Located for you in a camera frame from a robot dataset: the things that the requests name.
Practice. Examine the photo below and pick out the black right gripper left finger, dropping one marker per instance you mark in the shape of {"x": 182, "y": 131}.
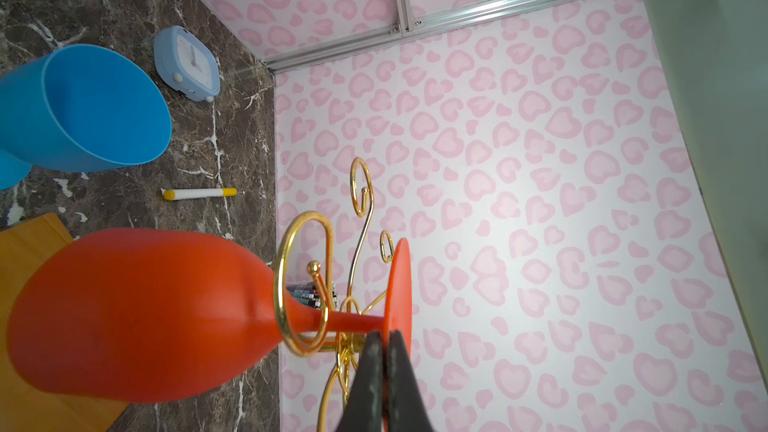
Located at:
{"x": 364, "y": 409}

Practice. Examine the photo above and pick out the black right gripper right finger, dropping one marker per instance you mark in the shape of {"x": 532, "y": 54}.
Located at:
{"x": 405, "y": 409}

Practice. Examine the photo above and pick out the red wine glass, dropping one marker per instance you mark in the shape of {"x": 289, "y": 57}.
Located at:
{"x": 158, "y": 316}

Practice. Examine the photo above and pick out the blue wine glass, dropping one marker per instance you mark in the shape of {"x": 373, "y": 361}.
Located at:
{"x": 82, "y": 108}

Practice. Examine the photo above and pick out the orange wooden rack base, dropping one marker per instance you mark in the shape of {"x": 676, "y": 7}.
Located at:
{"x": 34, "y": 396}

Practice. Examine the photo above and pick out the clear cup of pencils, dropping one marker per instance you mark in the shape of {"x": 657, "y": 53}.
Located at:
{"x": 306, "y": 293}

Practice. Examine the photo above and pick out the white yellow marker pen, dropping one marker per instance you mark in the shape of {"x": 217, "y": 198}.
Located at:
{"x": 189, "y": 194}

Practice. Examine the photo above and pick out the light blue alarm clock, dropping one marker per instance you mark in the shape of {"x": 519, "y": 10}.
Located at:
{"x": 185, "y": 64}

